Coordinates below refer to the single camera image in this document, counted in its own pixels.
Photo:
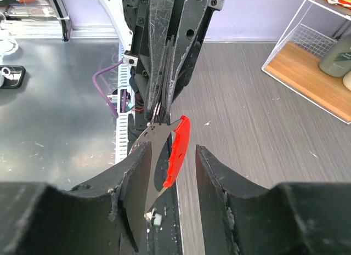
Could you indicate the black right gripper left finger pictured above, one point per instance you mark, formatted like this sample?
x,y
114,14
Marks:
x,y
103,215

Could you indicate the beige cup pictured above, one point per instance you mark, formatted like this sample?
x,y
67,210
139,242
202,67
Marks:
x,y
347,80

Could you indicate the red handled crescent blade keychain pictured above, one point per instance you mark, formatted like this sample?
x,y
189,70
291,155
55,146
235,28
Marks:
x,y
133,196

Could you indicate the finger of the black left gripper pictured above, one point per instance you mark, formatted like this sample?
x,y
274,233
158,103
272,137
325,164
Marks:
x,y
192,14
160,12

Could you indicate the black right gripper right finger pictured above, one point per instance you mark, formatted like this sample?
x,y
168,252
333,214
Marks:
x,y
239,216

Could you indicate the green bottle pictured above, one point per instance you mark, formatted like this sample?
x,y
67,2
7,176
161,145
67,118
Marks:
x,y
336,62

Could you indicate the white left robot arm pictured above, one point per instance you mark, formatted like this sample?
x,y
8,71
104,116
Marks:
x,y
140,72

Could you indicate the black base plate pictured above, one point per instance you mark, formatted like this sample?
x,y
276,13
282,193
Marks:
x,y
168,145

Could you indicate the white wire shelf unit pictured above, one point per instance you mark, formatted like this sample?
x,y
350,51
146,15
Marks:
x,y
294,63

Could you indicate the white slotted cable duct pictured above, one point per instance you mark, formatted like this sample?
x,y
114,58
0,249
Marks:
x,y
123,99

